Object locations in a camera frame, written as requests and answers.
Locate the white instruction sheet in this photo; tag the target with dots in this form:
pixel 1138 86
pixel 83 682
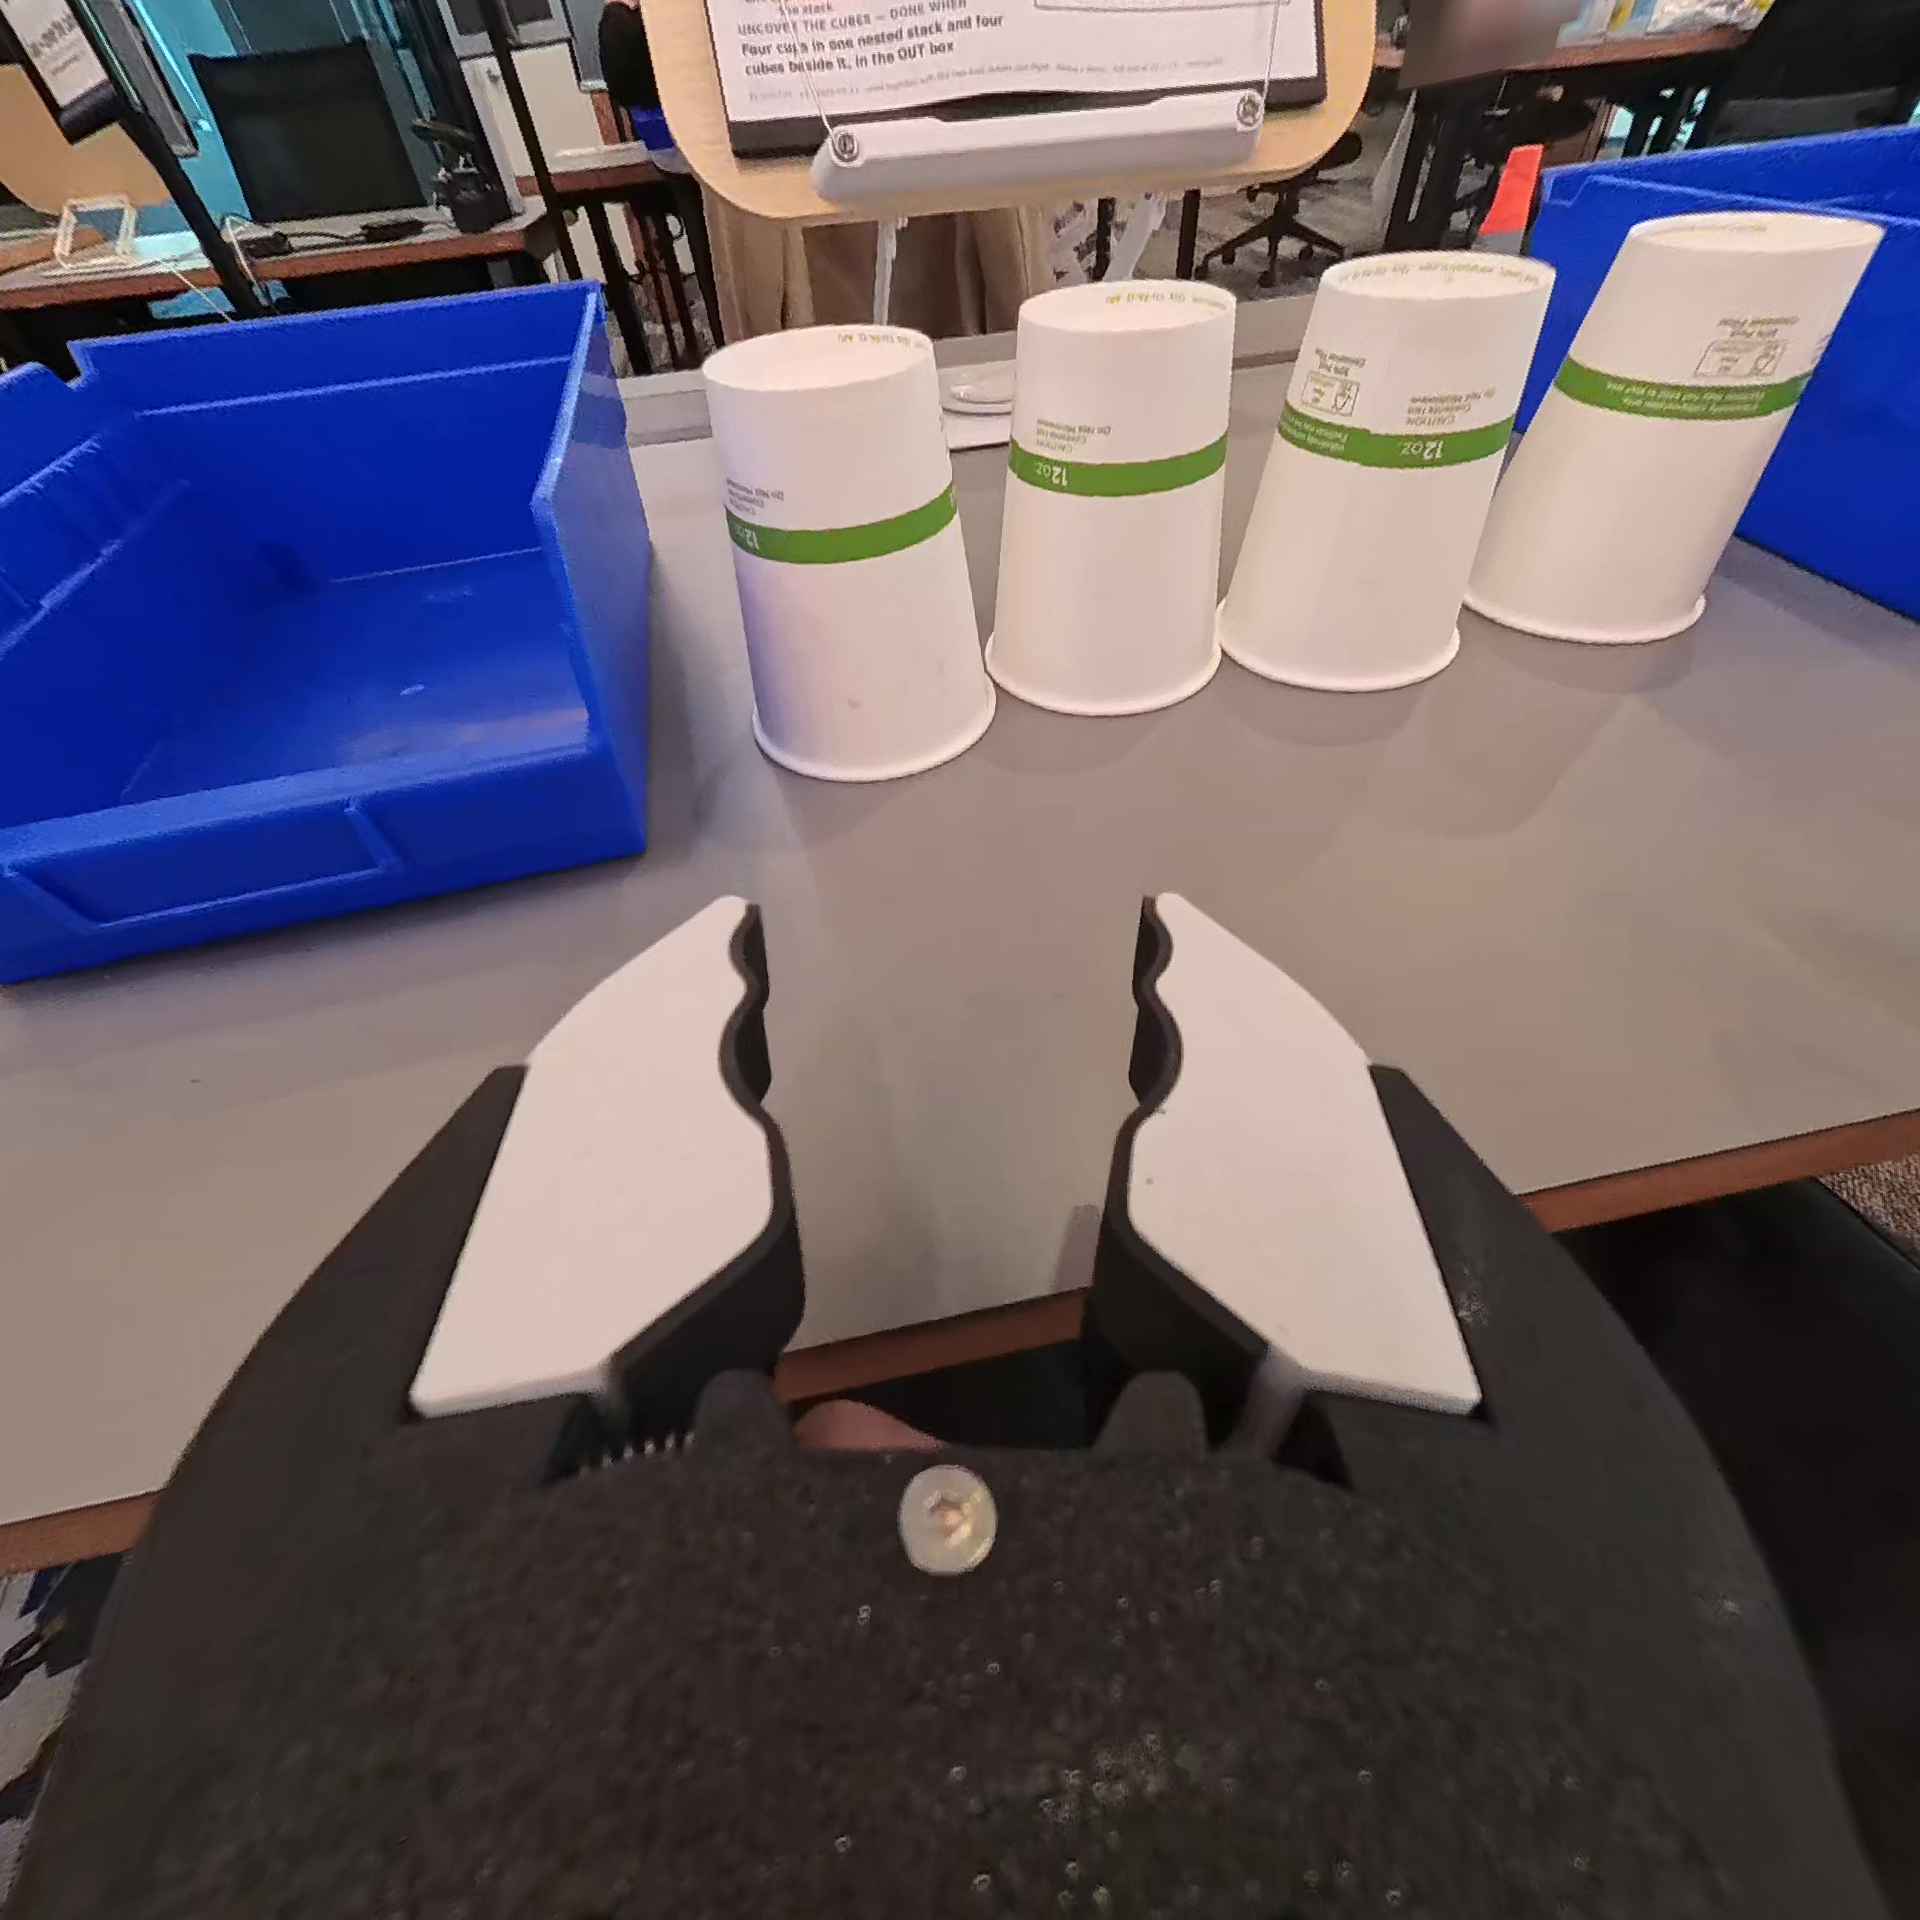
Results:
pixel 901 60

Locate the tan cardboard box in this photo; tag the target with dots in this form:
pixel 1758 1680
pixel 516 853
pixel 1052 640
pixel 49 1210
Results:
pixel 961 278

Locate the blue plastic bin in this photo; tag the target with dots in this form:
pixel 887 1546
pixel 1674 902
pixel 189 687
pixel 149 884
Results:
pixel 1861 452
pixel 300 645

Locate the background wooden desk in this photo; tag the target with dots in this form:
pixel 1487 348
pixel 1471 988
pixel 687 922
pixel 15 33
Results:
pixel 300 260
pixel 1577 60

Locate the wooden board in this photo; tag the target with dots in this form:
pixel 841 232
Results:
pixel 1335 106

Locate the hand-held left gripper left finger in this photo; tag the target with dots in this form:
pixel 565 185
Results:
pixel 601 1185

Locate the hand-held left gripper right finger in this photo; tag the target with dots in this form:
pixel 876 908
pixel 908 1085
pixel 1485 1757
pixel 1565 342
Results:
pixel 1291 1185

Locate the person's dark trousers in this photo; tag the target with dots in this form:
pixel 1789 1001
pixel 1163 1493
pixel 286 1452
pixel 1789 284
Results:
pixel 1799 1424

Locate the orange cone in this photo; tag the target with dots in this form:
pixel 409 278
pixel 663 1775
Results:
pixel 1513 202

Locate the white paper cup green band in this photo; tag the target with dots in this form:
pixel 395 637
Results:
pixel 1636 511
pixel 1109 585
pixel 863 629
pixel 1358 556

